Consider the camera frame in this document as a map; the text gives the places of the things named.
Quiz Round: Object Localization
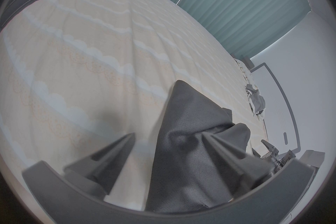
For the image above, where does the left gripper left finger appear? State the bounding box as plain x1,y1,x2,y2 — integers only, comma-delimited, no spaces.
64,132,136,196

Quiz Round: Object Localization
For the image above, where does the pile of clothes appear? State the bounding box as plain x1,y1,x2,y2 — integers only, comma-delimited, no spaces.
245,83,266,120

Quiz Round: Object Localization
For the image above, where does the white printed pillow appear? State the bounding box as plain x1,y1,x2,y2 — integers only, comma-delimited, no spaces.
235,58,256,87

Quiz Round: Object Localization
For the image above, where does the bed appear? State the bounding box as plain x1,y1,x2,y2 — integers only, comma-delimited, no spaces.
0,0,301,211

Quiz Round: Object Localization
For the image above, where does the black T-shirt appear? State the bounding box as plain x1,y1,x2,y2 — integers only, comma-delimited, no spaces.
145,80,251,213

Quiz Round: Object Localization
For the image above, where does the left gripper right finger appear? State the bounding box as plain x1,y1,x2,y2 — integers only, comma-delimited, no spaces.
202,134,275,196

